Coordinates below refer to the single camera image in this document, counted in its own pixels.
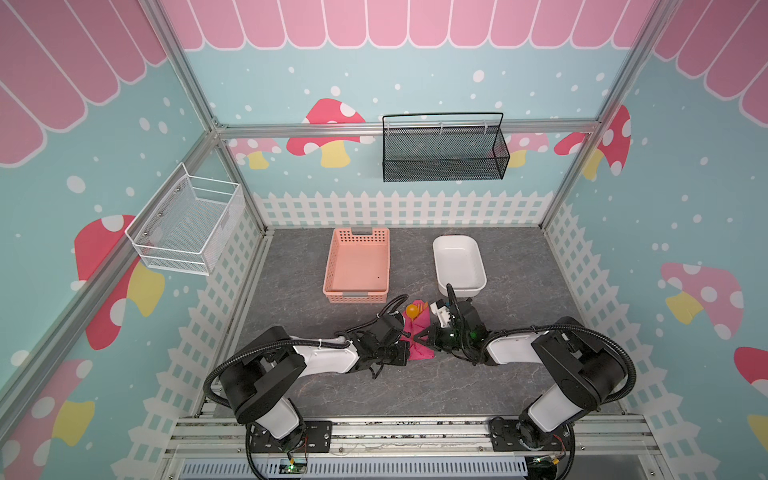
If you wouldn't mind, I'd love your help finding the white wire mesh wall basket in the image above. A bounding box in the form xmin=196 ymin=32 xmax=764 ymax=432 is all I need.
xmin=125 ymin=164 xmax=245 ymax=276

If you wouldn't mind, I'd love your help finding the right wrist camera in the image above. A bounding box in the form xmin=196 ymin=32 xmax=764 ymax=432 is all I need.
xmin=429 ymin=300 xmax=457 ymax=329

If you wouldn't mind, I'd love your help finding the pink perforated plastic basket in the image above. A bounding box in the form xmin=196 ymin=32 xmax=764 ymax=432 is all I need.
xmin=323 ymin=228 xmax=390 ymax=304

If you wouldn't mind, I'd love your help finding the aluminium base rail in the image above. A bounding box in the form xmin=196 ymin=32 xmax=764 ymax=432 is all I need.
xmin=161 ymin=414 xmax=661 ymax=462

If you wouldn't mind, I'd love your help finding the black wire mesh wall basket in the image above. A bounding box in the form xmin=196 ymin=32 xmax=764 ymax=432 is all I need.
xmin=381 ymin=112 xmax=511 ymax=182

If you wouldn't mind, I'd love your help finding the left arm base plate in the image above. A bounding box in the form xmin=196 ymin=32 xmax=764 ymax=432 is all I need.
xmin=249 ymin=420 xmax=333 ymax=454

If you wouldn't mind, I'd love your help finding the white oval plastic tub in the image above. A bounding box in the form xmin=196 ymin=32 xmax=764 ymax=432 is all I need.
xmin=433 ymin=235 xmax=487 ymax=298

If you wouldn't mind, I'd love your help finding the yellow plastic spoon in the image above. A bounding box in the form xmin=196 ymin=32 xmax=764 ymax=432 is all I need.
xmin=405 ymin=303 xmax=422 ymax=321

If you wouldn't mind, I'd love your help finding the magenta paper napkin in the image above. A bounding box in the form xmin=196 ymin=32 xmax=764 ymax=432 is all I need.
xmin=402 ymin=300 xmax=435 ymax=362

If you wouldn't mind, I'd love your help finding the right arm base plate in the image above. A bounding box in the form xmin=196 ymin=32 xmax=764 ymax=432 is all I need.
xmin=488 ymin=417 xmax=573 ymax=452

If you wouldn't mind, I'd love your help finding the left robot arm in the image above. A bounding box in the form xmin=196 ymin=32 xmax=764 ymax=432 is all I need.
xmin=203 ymin=294 xmax=410 ymax=453

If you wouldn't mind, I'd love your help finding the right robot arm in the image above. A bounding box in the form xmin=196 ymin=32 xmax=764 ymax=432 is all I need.
xmin=417 ymin=286 xmax=637 ymax=451

